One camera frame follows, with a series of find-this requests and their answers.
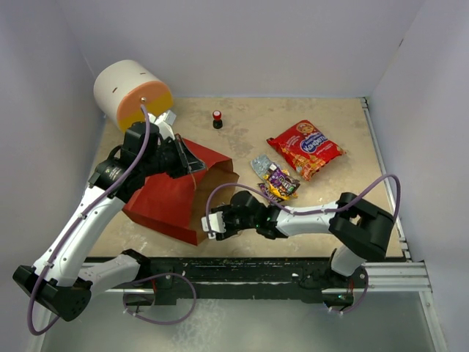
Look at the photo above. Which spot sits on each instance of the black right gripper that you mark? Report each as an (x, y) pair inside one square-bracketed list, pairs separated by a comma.
[(229, 232)]

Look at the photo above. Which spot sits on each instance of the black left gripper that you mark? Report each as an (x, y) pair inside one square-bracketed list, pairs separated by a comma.
[(191, 163)]

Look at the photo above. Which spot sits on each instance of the yellow m&m packet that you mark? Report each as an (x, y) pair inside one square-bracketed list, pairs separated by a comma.
[(283, 194)]

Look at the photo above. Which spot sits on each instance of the red paper bag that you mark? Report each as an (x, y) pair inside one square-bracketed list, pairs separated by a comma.
[(174, 207)]

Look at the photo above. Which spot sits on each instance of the silver foil snack packet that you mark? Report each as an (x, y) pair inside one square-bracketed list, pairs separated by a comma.
[(260, 165)]

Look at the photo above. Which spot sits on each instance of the brown m&m packet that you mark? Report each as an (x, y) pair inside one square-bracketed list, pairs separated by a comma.
[(277, 178)]

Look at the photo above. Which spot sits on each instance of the red candy bag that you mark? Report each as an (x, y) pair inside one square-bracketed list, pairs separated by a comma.
[(305, 148)]

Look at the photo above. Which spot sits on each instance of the purple m&m packet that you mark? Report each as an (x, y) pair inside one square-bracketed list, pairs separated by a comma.
[(268, 193)]

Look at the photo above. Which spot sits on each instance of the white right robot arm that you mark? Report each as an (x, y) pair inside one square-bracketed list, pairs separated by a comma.
[(363, 229)]

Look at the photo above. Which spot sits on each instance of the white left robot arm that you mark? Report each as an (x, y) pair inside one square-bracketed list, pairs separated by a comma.
[(57, 280)]

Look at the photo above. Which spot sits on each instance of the red black stamp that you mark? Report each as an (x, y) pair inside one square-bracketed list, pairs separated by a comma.
[(217, 119)]

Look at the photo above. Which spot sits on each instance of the white cylindrical toy drum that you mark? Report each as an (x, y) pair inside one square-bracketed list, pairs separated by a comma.
[(124, 86)]

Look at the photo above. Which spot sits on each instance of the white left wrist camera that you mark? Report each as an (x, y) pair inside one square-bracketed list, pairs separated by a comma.
[(164, 122)]

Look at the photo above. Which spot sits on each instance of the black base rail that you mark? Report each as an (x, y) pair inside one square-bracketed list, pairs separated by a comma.
[(306, 279)]

